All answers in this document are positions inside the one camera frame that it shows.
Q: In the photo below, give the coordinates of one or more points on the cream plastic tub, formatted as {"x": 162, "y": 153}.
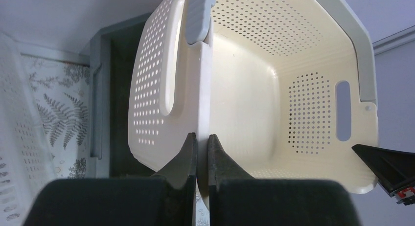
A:
{"x": 288, "y": 86}

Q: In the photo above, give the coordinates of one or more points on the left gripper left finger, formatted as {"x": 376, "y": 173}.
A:
{"x": 166, "y": 198}

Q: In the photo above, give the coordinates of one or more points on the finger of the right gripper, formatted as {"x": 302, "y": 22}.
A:
{"x": 395, "y": 171}

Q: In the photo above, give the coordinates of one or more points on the floral patterned table mat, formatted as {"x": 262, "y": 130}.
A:
{"x": 61, "y": 92}

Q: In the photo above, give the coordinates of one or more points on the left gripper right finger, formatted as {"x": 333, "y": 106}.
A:
{"x": 238, "y": 199}

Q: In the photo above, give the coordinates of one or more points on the grey plastic crate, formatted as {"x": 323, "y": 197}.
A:
{"x": 112, "y": 55}

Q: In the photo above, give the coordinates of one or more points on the white perforated plastic basket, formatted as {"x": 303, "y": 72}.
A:
{"x": 25, "y": 163}

